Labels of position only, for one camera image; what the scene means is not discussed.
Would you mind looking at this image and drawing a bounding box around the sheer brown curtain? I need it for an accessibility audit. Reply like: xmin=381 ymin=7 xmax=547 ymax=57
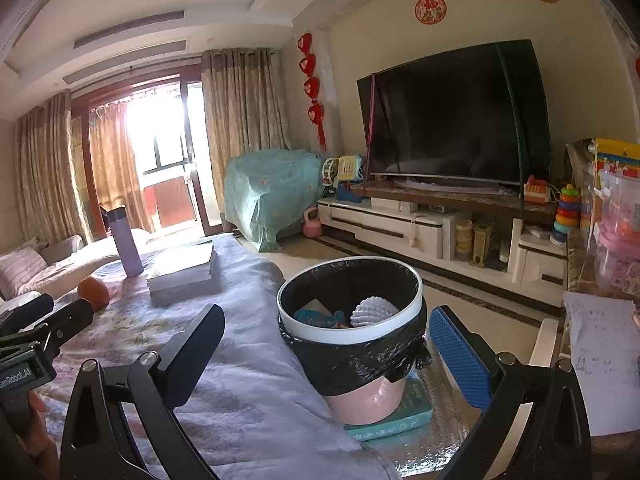
xmin=89 ymin=105 xmax=153 ymax=233

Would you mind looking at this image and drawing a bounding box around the red hanging cloth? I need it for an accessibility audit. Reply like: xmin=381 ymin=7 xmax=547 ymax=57
xmin=144 ymin=178 xmax=193 ymax=227

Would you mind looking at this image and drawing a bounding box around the yellow wooden toy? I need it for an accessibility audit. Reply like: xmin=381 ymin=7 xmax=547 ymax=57
xmin=472 ymin=224 xmax=493 ymax=267

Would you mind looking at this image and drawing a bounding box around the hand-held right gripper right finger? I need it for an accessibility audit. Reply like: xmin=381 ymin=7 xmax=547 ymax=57
xmin=428 ymin=305 xmax=593 ymax=480

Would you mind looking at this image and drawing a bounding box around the orange fruit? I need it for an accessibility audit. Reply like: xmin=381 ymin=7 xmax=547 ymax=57
xmin=77 ymin=277 xmax=111 ymax=311

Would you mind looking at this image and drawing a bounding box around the pink bin with black bag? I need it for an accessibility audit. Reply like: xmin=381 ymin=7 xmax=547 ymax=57
xmin=276 ymin=256 xmax=433 ymax=423

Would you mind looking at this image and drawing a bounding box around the teal book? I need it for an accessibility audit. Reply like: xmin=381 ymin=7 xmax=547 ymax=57
xmin=344 ymin=377 xmax=434 ymax=442

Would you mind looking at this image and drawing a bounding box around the person's left hand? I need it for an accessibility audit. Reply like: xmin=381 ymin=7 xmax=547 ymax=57
xmin=20 ymin=392 xmax=63 ymax=480

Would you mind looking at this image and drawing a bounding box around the clear plastic container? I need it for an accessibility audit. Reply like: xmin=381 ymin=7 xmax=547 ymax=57
xmin=595 ymin=169 xmax=640 ymax=293

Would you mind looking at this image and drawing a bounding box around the white paper sheet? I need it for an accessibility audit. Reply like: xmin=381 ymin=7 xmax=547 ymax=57
xmin=562 ymin=290 xmax=640 ymax=436

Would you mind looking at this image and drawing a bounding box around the red toy phone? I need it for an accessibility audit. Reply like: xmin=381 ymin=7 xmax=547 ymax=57
xmin=523 ymin=176 xmax=548 ymax=206

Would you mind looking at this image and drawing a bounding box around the purple thermos bottle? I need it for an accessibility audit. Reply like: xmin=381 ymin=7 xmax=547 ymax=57
xmin=107 ymin=205 xmax=146 ymax=278

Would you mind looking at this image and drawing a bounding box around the light covered sofa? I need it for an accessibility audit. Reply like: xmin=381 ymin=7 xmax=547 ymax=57
xmin=0 ymin=227 xmax=151 ymax=321

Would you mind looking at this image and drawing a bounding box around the teal cloth covered furniture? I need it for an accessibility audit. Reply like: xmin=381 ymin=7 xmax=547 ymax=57
xmin=224 ymin=149 xmax=323 ymax=253

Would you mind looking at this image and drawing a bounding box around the black flat television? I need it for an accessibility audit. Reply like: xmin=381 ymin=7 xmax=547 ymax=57
xmin=356 ymin=39 xmax=553 ymax=186

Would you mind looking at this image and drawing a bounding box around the yellow white baby toy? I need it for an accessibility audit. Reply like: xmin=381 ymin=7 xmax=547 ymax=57
xmin=322 ymin=156 xmax=366 ymax=186

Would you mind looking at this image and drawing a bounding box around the ceiling air vent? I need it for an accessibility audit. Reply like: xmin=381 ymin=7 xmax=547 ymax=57
xmin=72 ymin=8 xmax=186 ymax=51

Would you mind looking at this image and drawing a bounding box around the round red wall sticker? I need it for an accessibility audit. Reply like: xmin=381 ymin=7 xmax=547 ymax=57
xmin=414 ymin=0 xmax=447 ymax=26

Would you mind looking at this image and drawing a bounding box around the stack of round tins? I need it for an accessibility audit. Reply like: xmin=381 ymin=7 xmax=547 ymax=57
xmin=455 ymin=219 xmax=473 ymax=261

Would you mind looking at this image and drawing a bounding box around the red heart hanging decoration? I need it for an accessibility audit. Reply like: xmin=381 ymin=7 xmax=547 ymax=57
xmin=298 ymin=32 xmax=328 ymax=153

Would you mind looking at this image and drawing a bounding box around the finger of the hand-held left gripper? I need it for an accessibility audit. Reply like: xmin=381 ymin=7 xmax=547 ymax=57
xmin=0 ymin=299 xmax=96 ymax=361
xmin=0 ymin=294 xmax=55 ymax=336

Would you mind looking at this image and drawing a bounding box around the thick white book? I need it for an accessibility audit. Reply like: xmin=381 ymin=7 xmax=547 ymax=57
xmin=147 ymin=272 xmax=213 ymax=296

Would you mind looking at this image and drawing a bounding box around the colourful striped box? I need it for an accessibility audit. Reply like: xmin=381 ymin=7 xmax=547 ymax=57
xmin=590 ymin=137 xmax=640 ymax=179

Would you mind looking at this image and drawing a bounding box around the pink striped cushion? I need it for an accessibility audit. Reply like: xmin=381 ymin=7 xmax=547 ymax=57
xmin=0 ymin=247 xmax=48 ymax=301

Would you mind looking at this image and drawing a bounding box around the white television stand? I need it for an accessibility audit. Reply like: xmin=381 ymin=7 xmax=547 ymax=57
xmin=317 ymin=180 xmax=571 ymax=311

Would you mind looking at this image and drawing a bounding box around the colourful ring stacker toy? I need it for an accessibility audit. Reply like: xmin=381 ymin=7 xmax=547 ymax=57
xmin=550 ymin=184 xmax=581 ymax=246

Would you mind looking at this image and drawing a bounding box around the beige patterned curtain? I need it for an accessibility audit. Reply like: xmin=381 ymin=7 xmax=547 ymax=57
xmin=200 ymin=49 xmax=292 ymax=236
xmin=15 ymin=89 xmax=96 ymax=246

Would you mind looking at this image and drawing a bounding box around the blue toy box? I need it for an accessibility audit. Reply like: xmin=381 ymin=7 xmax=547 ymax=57
xmin=335 ymin=182 xmax=366 ymax=202

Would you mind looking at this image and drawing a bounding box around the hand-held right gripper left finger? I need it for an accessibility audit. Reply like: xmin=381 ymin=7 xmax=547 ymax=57
xmin=60 ymin=303 xmax=227 ymax=480

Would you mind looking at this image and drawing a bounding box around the pink kettlebell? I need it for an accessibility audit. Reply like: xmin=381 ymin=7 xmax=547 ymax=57
xmin=302 ymin=207 xmax=323 ymax=238

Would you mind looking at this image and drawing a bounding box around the thin pink rod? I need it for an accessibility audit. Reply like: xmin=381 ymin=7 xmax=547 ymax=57
xmin=366 ymin=74 xmax=377 ymax=186

